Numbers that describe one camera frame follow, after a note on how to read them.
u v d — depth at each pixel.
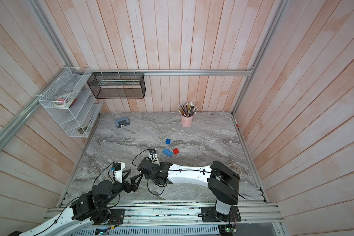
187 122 1.08
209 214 0.73
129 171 0.76
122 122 1.12
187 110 1.07
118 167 0.64
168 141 1.01
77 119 0.78
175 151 0.98
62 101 0.73
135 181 0.66
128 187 0.65
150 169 0.60
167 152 0.96
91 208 0.55
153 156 0.71
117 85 1.04
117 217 0.73
